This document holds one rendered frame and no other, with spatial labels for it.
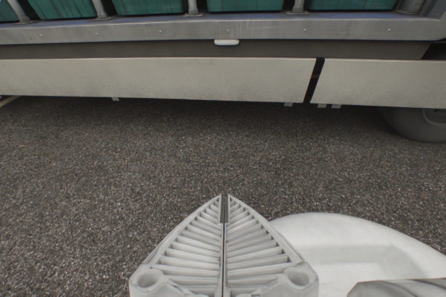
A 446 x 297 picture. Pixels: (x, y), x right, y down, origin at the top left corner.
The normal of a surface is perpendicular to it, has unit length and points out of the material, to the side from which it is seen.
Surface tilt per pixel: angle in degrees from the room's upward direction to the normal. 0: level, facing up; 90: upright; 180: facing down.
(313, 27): 90
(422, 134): 82
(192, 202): 0
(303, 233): 12
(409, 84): 90
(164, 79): 90
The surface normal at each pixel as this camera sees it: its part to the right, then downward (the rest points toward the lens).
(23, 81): -0.12, 0.70
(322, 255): 0.00, 0.41
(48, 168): -0.04, -0.71
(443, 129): -0.13, 0.18
